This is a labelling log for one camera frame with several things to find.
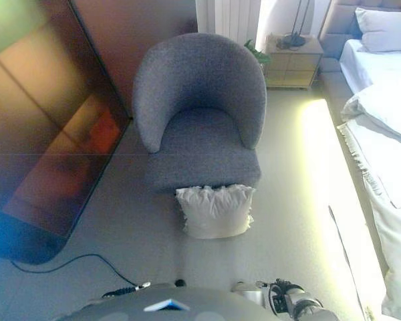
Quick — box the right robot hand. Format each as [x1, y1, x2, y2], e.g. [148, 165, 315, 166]
[256, 278, 305, 298]

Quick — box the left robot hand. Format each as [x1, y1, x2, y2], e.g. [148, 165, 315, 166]
[102, 282, 152, 299]

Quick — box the white fringed cushion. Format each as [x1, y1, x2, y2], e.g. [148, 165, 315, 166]
[174, 185, 257, 240]

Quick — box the silver right robot leg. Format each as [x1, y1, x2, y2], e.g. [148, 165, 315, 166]
[231, 280, 268, 305]

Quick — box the silver robot leg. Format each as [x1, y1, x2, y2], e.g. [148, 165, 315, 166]
[231, 280, 268, 305]
[150, 279, 186, 292]

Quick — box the silver left robot leg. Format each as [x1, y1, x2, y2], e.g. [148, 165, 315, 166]
[150, 279, 186, 292]

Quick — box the grey robot torso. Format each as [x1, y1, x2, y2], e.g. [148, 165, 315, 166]
[53, 282, 275, 321]

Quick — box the grey fabric tub armchair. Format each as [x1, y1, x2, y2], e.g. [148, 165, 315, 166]
[132, 32, 268, 195]

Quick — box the large glossy dark panel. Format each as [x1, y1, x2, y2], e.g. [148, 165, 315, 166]
[0, 0, 134, 265]

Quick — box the white folded duvet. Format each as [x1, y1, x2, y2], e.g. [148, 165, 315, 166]
[340, 83, 401, 148]

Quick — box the light wooden nightstand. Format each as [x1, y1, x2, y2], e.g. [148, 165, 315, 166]
[264, 33, 324, 90]

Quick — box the green potted plant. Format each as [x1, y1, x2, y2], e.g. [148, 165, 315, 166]
[243, 39, 272, 66]

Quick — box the white bed sheet mattress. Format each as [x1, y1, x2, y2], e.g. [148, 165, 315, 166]
[339, 39, 401, 98]

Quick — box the black table lamp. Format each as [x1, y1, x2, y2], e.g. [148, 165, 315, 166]
[276, 0, 314, 49]

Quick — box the white bed pillow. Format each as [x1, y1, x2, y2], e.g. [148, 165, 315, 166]
[354, 7, 401, 54]

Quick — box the thin black floor cable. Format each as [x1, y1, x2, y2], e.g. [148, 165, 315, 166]
[11, 253, 138, 289]

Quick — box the thin dark cord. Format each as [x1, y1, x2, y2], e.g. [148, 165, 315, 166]
[327, 205, 369, 318]

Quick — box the beige upholstered bed frame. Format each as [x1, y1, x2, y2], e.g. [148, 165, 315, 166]
[300, 0, 394, 321]

